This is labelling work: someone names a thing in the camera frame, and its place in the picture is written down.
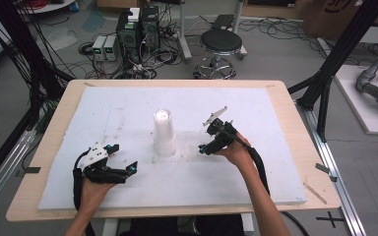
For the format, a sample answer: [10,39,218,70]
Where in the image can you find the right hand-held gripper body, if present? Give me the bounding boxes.
[202,105,239,155]

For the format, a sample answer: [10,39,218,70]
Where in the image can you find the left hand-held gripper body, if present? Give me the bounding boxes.
[78,142,128,185]

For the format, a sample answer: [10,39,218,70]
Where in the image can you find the stack of translucent plastic cups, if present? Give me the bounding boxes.
[153,108,177,157]

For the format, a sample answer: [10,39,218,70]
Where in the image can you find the person's left hand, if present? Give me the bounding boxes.
[79,178,116,211]

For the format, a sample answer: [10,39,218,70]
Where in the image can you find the person's right hand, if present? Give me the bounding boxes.
[214,132,254,169]

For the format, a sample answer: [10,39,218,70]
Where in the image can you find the white foam mat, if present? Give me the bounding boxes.
[37,86,308,210]

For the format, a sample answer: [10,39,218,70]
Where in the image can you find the white table leg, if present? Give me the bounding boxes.
[240,213,255,234]
[101,218,120,236]

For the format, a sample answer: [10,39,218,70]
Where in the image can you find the person's dark clothing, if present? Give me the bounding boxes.
[117,214,245,236]

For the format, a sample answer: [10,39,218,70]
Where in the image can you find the black round stool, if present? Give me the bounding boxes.
[193,29,244,81]

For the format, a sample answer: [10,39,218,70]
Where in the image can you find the grey power supply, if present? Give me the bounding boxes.
[92,34,108,62]
[103,34,120,62]

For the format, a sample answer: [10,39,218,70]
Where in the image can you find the grey metal stand leg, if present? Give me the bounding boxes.
[231,0,248,62]
[176,0,194,64]

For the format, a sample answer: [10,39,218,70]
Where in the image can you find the small white box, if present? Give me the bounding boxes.
[127,7,142,23]

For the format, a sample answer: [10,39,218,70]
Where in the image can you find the black tape cross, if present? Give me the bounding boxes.
[316,210,346,229]

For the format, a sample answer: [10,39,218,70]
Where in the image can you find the white floor board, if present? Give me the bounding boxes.
[334,64,378,136]

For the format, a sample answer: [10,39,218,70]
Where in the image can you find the white round table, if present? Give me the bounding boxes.
[16,0,77,15]

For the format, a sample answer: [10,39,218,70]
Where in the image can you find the brown cardboard box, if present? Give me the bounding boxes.
[302,0,378,41]

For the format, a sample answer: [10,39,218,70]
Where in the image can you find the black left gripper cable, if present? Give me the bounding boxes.
[72,147,96,236]

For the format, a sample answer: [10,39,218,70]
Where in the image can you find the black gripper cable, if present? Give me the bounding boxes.
[72,147,96,236]
[220,125,310,236]

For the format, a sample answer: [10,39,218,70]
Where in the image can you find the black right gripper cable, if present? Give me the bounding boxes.
[220,125,310,236]

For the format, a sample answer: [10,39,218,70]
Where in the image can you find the tangle of floor cables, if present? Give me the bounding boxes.
[78,28,185,81]

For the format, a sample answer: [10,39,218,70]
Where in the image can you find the aluminium floor rail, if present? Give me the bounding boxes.
[0,129,37,220]
[295,100,369,236]

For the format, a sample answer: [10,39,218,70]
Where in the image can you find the long black floor cables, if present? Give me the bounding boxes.
[239,17,331,61]

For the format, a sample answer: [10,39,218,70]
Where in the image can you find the black frame post with cables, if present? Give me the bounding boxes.
[0,0,76,101]

